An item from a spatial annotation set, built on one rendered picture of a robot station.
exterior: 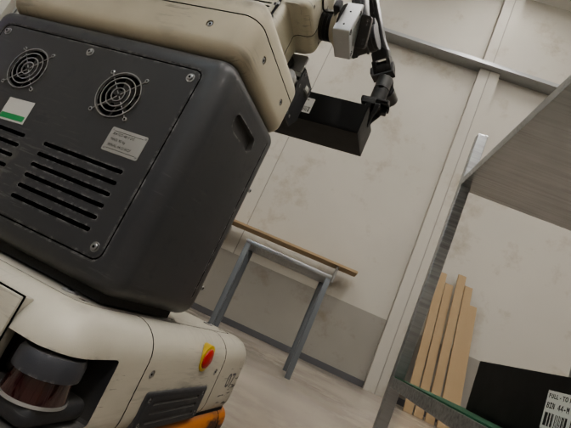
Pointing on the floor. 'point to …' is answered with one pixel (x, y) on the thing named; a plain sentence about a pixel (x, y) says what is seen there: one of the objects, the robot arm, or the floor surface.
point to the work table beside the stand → (287, 267)
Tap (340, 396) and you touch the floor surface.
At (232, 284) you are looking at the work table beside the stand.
